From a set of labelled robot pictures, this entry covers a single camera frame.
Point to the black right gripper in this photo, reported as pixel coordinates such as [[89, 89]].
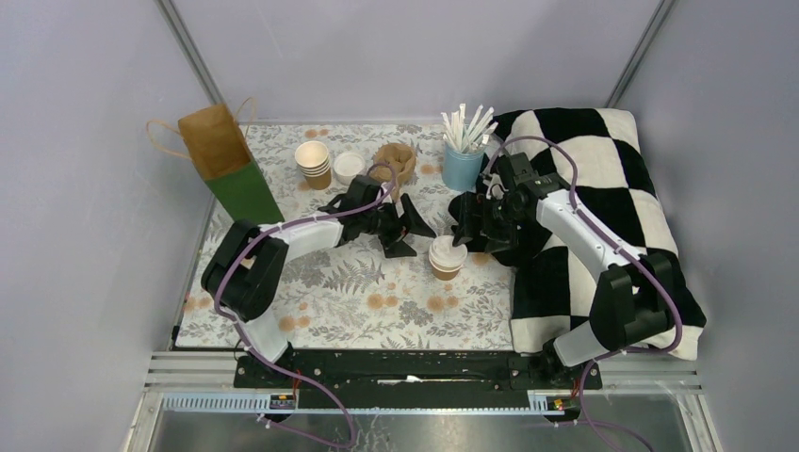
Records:
[[470, 204]]

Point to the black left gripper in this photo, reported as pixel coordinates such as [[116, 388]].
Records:
[[396, 247]]

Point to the brown paper cup with lid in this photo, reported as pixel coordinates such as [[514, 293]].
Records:
[[446, 258]]

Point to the brown pulp cup carrier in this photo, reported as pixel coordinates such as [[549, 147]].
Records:
[[402, 160]]

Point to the stack of white cup lids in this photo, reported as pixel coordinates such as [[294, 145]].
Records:
[[347, 166]]

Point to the green brown paper bag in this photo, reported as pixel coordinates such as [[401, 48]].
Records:
[[218, 150]]

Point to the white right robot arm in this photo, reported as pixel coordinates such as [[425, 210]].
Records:
[[632, 300]]

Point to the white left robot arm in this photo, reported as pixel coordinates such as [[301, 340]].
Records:
[[243, 275]]

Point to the blue straw holder cup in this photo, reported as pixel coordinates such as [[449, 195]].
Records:
[[461, 170]]

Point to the white wrapped straws bundle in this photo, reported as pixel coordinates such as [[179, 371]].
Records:
[[468, 134]]

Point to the floral table mat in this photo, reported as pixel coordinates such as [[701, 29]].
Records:
[[355, 297]]

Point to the black cloth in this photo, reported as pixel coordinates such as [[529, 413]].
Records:
[[529, 256]]

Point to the stack of brown paper cups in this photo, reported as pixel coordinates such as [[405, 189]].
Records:
[[313, 160]]

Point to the black white checkered blanket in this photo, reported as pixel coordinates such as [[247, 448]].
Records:
[[599, 149]]

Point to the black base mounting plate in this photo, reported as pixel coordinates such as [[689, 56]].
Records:
[[427, 379]]

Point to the aluminium frame rail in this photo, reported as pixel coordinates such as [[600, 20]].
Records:
[[208, 401]]

